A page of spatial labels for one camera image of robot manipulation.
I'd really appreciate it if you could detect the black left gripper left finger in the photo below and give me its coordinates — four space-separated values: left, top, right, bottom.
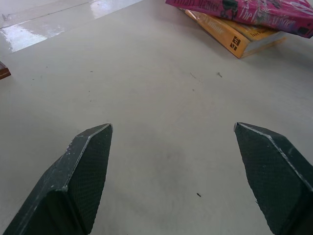
3 123 113 235

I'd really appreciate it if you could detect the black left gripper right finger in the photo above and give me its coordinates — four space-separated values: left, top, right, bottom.
233 122 313 235

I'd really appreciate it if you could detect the yellow paperback book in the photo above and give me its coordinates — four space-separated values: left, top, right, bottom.
179 8 288 59

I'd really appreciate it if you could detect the pink paperback book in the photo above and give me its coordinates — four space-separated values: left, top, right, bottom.
165 0 313 39

